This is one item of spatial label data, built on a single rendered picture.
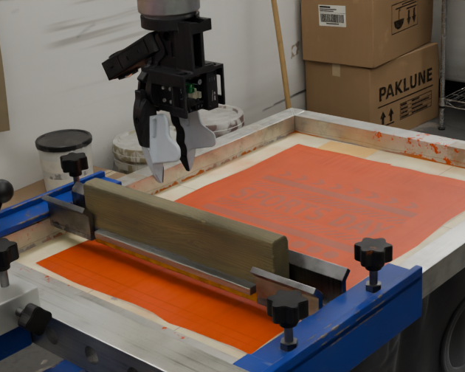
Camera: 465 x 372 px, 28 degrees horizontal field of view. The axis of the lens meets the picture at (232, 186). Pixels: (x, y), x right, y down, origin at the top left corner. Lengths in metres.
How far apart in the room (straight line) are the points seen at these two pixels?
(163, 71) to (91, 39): 2.58
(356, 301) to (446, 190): 0.48
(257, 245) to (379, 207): 0.38
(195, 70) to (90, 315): 0.31
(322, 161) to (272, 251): 0.57
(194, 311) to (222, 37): 3.10
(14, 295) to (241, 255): 0.29
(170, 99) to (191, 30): 0.09
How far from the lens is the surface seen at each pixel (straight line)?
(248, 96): 4.40
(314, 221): 1.42
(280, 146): 1.74
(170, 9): 1.09
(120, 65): 1.19
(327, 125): 1.76
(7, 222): 1.40
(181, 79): 1.09
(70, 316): 1.03
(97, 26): 3.71
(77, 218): 1.36
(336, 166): 1.63
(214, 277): 1.18
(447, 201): 1.49
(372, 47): 4.39
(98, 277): 1.30
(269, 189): 1.54
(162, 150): 1.15
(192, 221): 1.19
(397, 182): 1.56
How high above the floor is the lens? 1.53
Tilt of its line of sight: 22 degrees down
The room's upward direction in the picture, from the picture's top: 4 degrees counter-clockwise
